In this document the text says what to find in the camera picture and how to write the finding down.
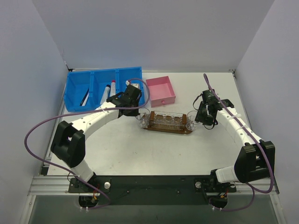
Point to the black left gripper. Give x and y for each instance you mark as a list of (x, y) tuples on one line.
[(130, 109)]

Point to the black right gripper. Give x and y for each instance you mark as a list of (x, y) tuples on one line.
[(204, 115)]

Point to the white toothpaste blue cap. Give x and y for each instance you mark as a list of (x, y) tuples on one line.
[(105, 94)]

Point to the brown wooden tray holder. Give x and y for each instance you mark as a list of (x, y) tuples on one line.
[(168, 122)]

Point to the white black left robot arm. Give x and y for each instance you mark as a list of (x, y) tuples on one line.
[(69, 140)]

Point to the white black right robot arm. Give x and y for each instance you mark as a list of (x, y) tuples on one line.
[(256, 158)]

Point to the white toothpaste red cap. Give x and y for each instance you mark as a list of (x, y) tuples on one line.
[(113, 88)]

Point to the blue plastic bin right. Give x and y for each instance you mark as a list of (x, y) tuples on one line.
[(124, 74)]

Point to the blue plastic bin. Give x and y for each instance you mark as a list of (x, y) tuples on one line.
[(77, 85), (99, 80), (124, 74)]

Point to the pink wooden drawer box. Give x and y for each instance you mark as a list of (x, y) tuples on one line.
[(161, 91)]

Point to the blue plastic bin middle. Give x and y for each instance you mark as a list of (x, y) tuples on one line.
[(99, 80)]

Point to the blue plastic bin left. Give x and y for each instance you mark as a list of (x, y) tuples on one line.
[(77, 85)]

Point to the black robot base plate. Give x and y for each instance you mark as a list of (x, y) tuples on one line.
[(161, 189)]

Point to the aluminium frame rail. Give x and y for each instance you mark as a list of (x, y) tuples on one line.
[(59, 185)]

